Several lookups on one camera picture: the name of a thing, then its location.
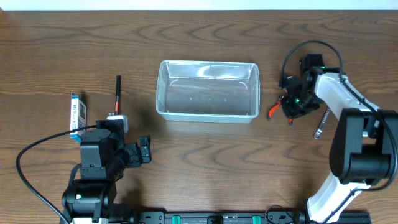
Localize blue white small box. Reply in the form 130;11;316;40
70;93;86;131

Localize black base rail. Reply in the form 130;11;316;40
138;210;373;224

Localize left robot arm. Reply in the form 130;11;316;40
62;120;152;223

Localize silver combination wrench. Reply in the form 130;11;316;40
313;107;331;140

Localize clear plastic container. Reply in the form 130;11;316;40
156;60;261;123

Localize red handled pliers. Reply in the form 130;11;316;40
267;100;293;126

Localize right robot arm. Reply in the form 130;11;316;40
280;54;397;223

